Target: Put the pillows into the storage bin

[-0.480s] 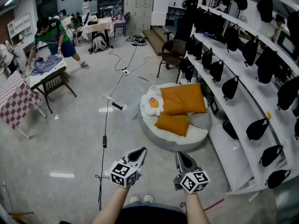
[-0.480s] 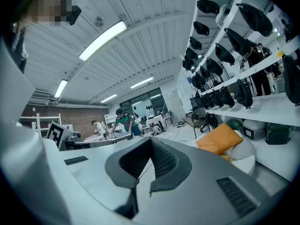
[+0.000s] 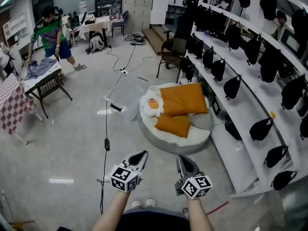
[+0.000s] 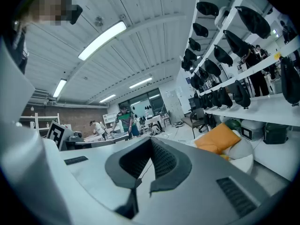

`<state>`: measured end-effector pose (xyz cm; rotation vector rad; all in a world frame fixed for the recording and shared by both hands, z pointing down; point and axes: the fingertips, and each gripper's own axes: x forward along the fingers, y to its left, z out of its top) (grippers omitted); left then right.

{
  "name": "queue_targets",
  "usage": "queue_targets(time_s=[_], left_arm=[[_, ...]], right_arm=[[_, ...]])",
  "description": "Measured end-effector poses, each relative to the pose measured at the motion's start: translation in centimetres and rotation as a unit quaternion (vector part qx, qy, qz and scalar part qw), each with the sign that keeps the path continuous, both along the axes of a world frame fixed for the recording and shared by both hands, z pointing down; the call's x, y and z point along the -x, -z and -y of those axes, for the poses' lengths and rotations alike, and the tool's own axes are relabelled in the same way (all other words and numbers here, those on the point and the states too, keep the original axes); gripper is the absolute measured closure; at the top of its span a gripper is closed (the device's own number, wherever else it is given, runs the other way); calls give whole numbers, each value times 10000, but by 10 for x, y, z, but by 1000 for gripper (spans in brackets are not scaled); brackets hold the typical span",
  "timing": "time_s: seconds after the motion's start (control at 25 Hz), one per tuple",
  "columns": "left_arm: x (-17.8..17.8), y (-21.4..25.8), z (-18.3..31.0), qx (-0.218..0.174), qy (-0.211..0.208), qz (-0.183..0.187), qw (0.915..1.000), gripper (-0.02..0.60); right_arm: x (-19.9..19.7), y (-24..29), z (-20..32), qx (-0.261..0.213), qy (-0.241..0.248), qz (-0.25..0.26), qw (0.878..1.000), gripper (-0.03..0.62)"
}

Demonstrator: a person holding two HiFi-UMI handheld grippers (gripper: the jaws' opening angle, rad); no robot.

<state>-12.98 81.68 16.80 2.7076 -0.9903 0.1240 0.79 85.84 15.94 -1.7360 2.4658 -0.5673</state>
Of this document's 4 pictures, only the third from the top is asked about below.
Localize table with checkered cloth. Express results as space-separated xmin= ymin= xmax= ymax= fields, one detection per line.
xmin=0 ymin=72 xmax=44 ymax=146

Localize person's left forearm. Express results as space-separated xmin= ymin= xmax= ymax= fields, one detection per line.
xmin=92 ymin=189 xmax=132 ymax=231

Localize clear plastic storage bin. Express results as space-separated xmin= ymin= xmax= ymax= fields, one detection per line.
xmin=104 ymin=74 xmax=152 ymax=123

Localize person's right forearm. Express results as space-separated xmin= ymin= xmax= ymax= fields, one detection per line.
xmin=186 ymin=197 xmax=215 ymax=231

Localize folding table with white cloth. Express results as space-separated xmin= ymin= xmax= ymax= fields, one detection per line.
xmin=20 ymin=54 xmax=73 ymax=119

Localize black cable bundle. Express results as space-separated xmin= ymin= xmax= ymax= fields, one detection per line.
xmin=124 ymin=32 xmax=146 ymax=46

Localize purple chair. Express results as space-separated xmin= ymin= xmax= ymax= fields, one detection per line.
xmin=111 ymin=10 xmax=129 ymax=38

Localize white cabinet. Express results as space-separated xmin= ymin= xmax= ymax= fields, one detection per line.
xmin=2 ymin=12 xmax=30 ymax=48

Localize person's dark clothing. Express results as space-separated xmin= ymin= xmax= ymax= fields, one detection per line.
xmin=115 ymin=206 xmax=191 ymax=231

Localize grey backpack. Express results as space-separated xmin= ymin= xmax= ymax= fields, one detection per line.
xmin=86 ymin=32 xmax=107 ymax=55

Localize brown armchair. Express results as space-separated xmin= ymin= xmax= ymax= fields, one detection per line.
xmin=156 ymin=38 xmax=188 ymax=78

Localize small orange pillow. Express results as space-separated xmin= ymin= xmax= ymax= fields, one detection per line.
xmin=154 ymin=113 xmax=192 ymax=139

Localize black box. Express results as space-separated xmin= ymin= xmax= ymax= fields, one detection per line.
xmin=210 ymin=96 xmax=221 ymax=116
xmin=224 ymin=120 xmax=243 ymax=141

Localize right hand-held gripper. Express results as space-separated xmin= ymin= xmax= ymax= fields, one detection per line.
xmin=174 ymin=154 xmax=214 ymax=200

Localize rows of black bags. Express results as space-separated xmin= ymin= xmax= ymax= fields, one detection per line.
xmin=179 ymin=0 xmax=308 ymax=191

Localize black office chair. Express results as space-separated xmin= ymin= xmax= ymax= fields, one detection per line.
xmin=163 ymin=8 xmax=194 ymax=41

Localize grey pillow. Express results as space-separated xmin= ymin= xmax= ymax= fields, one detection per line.
xmin=188 ymin=111 xmax=214 ymax=131

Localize white shelving rack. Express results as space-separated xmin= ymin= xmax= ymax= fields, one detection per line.
xmin=177 ymin=0 xmax=308 ymax=198

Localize fried egg shaped pillow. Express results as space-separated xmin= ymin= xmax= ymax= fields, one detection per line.
xmin=140 ymin=90 xmax=165 ymax=118

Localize round white floor cushion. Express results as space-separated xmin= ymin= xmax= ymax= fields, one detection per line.
xmin=138 ymin=81 xmax=215 ymax=154

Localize wooden platform step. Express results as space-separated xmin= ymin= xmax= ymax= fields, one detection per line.
xmin=141 ymin=25 xmax=174 ymax=56

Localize blue cloth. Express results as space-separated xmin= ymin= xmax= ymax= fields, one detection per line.
xmin=24 ymin=57 xmax=58 ymax=81

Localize black power cable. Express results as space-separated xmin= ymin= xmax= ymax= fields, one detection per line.
xmin=96 ymin=42 xmax=138 ymax=215

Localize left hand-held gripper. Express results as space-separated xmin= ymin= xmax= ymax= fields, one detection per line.
xmin=109 ymin=150 xmax=149 ymax=193

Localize white desk with clutter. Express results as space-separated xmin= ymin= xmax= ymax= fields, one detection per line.
xmin=78 ymin=11 xmax=114 ymax=41

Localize large orange pillow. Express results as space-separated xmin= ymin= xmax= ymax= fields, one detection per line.
xmin=159 ymin=82 xmax=209 ymax=117

